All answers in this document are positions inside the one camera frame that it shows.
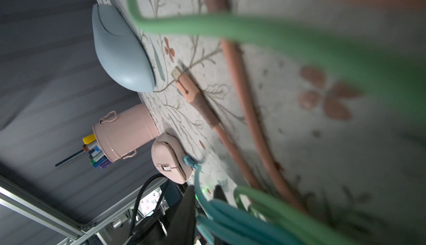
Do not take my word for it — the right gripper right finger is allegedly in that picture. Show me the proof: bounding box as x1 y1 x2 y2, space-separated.
214 185 227 203

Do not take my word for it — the pink charging cable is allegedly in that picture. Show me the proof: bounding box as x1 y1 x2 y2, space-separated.
171 0 307 212

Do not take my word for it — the pink wireless mouse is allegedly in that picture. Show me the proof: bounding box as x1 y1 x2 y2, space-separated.
152 132 193 185

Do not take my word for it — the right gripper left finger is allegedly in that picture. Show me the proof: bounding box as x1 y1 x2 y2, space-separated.
133 186 196 245

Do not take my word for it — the pink pen cup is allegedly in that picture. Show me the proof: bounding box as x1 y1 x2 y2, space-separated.
54 103 160 169

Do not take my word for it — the light blue wireless mouse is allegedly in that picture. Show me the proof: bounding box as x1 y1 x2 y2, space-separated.
92 4 156 93

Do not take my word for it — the green charging cable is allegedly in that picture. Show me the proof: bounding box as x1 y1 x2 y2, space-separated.
122 0 426 122
232 184 360 245

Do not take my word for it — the teal charging cable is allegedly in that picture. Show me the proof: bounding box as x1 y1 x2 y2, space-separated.
182 154 307 245

